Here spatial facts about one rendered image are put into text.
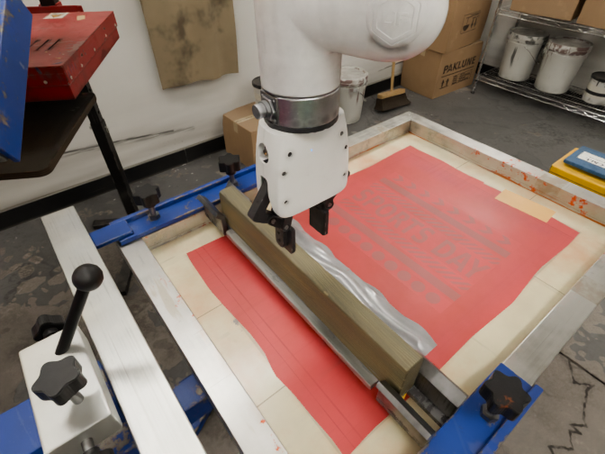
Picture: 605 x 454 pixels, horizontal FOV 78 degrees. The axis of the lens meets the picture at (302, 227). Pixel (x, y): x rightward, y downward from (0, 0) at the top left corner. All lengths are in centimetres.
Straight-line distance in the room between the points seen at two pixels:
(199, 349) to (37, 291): 174
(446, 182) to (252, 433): 64
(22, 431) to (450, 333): 52
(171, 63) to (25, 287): 141
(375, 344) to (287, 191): 20
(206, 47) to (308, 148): 218
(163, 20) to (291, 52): 210
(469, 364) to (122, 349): 44
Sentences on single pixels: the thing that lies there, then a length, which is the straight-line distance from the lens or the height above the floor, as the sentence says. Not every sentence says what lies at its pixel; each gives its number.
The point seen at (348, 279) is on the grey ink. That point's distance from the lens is 62.
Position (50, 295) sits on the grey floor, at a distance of 217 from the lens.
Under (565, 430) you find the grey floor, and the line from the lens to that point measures 179.
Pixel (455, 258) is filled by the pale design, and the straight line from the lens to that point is 71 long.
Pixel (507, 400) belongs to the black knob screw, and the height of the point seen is 106.
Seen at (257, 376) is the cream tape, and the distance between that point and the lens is 54.
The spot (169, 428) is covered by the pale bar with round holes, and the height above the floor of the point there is 104.
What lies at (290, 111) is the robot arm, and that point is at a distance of 35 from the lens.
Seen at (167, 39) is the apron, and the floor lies 81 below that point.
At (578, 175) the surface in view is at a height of 95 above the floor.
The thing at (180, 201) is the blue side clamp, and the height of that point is 100.
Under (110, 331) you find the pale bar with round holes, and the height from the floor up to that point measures 104.
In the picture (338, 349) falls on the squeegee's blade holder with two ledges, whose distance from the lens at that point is 51.
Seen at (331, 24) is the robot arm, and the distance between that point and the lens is 32.
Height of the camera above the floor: 144
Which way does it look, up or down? 42 degrees down
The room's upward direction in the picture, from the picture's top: straight up
